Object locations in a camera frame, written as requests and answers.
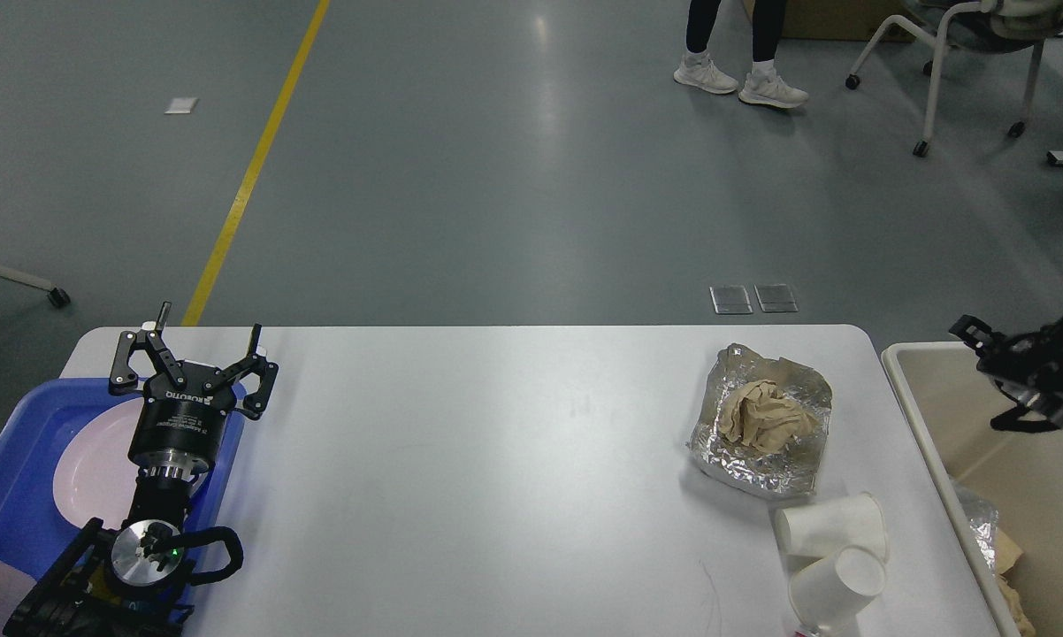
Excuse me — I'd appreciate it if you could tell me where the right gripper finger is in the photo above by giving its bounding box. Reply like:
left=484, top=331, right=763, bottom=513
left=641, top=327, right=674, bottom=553
left=991, top=404, right=1062, bottom=433
left=949, top=314, right=1006, bottom=358

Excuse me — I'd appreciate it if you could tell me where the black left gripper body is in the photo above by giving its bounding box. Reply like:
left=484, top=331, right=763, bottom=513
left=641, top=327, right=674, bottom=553
left=126, top=361, right=237, bottom=483

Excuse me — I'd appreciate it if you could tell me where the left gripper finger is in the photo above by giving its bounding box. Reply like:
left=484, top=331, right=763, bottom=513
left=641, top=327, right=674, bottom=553
left=108, top=302, right=187, bottom=395
left=200, top=324, right=279, bottom=421

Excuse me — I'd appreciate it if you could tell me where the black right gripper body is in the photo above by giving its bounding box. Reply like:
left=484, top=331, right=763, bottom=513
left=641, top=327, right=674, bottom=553
left=979, top=316, right=1063, bottom=430

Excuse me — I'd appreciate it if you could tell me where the pink plate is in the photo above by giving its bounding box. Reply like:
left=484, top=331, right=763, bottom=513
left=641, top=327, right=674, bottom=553
left=53, top=398, right=144, bottom=529

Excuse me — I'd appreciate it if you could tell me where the foil sheet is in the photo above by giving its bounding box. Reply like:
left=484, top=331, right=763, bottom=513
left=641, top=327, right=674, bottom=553
left=686, top=343, right=832, bottom=500
left=951, top=480, right=999, bottom=575

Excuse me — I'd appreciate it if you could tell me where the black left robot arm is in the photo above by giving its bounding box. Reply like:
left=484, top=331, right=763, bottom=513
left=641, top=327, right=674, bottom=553
left=2, top=303, right=279, bottom=636

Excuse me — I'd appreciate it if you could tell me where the beige plastic bin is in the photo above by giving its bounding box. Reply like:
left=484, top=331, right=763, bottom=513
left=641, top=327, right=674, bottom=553
left=882, top=342, right=1063, bottom=636

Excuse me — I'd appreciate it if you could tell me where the white chair left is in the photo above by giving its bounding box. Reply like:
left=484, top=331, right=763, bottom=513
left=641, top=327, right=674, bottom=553
left=0, top=265, right=71, bottom=308

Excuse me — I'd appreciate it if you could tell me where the blue plastic tray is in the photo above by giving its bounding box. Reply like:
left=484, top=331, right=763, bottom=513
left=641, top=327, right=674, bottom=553
left=0, top=378, right=243, bottom=583

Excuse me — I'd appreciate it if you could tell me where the upper white paper cup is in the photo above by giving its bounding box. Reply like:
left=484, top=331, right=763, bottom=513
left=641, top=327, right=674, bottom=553
left=771, top=492, right=889, bottom=561

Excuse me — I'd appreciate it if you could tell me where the white paper cup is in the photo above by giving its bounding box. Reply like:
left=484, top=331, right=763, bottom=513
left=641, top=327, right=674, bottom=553
left=771, top=492, right=889, bottom=561
left=789, top=544, right=885, bottom=632

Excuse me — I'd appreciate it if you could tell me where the lower white paper cup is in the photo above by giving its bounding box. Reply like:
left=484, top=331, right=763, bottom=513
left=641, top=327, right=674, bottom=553
left=789, top=544, right=885, bottom=632

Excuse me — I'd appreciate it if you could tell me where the white chair background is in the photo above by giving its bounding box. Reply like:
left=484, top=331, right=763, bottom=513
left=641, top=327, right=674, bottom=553
left=845, top=1, right=1063, bottom=158

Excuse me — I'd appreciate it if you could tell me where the person with white sneakers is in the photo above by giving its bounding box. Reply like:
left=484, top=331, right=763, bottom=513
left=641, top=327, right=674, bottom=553
left=673, top=0, right=810, bottom=111

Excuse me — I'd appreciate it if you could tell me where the cardboard box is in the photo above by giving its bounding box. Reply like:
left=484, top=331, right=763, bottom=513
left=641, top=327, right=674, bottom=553
left=782, top=1, right=910, bottom=41

